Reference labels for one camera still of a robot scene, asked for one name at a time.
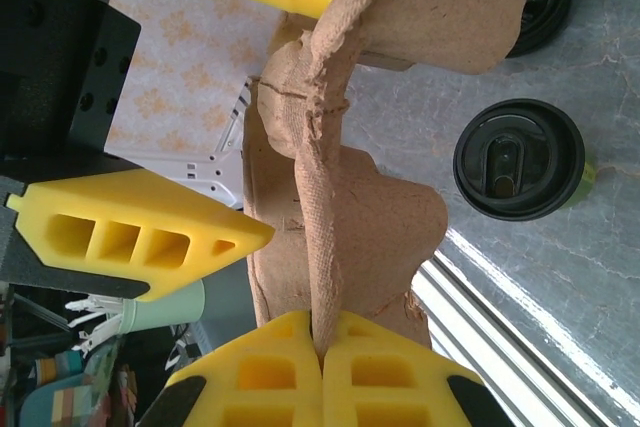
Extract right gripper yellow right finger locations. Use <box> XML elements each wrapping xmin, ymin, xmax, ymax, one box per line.
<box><xmin>322</xmin><ymin>310</ymin><xmax>516</xmax><ymax>427</ymax></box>

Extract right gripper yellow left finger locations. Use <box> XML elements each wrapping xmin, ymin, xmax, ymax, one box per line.
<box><xmin>137</xmin><ymin>310</ymin><xmax>324</xmax><ymax>427</ymax></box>

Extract brown pulp cup carrier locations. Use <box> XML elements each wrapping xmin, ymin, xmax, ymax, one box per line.
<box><xmin>242</xmin><ymin>0</ymin><xmax>526</xmax><ymax>363</ymax></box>

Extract black plastic cup lid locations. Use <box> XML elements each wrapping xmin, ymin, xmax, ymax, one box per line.
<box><xmin>452</xmin><ymin>98</ymin><xmax>587</xmax><ymax>222</ymax></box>

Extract green paper coffee cup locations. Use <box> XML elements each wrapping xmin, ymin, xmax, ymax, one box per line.
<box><xmin>559</xmin><ymin>154</ymin><xmax>599</xmax><ymax>211</ymax></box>

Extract mint green cup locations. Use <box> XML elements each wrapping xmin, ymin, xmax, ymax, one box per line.
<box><xmin>119</xmin><ymin>279</ymin><xmax>207</xmax><ymax>336</ymax></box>

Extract white plastic parts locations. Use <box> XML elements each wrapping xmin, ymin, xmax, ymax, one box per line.
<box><xmin>64</xmin><ymin>294</ymin><xmax>132</xmax><ymax>354</ymax></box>

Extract blue box with colour blocks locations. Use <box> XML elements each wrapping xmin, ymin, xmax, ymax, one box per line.
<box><xmin>19</xmin><ymin>376</ymin><xmax>114</xmax><ymax>427</ymax></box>

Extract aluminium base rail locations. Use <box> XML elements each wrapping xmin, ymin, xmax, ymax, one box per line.
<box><xmin>412</xmin><ymin>229</ymin><xmax>640</xmax><ymax>427</ymax></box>

